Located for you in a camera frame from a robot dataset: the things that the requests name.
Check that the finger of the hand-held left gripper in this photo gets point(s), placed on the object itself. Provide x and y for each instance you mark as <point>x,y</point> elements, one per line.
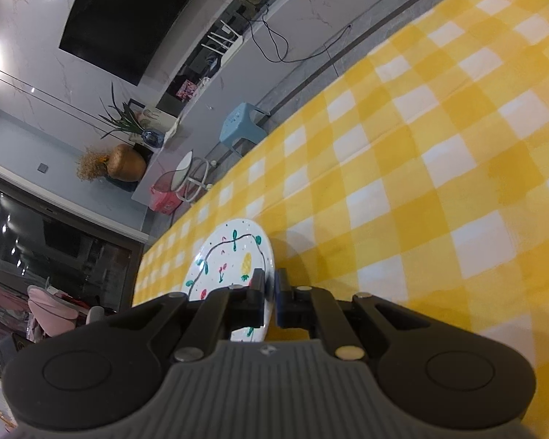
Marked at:
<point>282,297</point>
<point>256,297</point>

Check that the white fruit pattern plate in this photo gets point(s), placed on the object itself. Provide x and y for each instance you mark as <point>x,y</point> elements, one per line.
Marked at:
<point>228,256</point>

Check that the pink storage box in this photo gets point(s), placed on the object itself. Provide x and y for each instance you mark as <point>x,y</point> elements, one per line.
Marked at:
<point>167,201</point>

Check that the blue plastic stool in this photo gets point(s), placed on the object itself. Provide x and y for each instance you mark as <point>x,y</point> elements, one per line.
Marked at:
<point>240,128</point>

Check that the yellow checked tablecloth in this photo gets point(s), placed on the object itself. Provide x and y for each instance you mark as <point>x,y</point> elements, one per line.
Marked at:
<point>416,169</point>

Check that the papers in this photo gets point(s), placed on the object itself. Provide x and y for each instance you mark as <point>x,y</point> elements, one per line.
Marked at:
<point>174,129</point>

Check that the gold vase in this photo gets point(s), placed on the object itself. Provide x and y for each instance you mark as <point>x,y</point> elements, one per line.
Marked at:
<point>127,161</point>

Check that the glass sliding door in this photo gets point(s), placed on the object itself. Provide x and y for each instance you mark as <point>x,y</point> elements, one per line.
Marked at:
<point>64,242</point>

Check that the dried flower bunch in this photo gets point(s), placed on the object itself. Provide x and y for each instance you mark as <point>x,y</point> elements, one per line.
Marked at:
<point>91,164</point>

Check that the green plant in glass vase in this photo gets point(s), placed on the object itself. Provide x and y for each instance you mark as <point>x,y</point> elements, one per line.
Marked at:
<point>128,119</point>

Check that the white router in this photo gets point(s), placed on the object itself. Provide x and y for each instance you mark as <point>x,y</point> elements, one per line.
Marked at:
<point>224,41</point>

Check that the white marble television console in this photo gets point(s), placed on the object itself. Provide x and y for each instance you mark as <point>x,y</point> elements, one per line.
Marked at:
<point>293,4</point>

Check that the white photo frame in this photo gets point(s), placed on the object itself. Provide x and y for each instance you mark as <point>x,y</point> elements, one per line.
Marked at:
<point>158,116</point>

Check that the black wall television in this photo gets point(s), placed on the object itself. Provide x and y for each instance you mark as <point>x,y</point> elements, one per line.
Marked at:
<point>132,13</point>

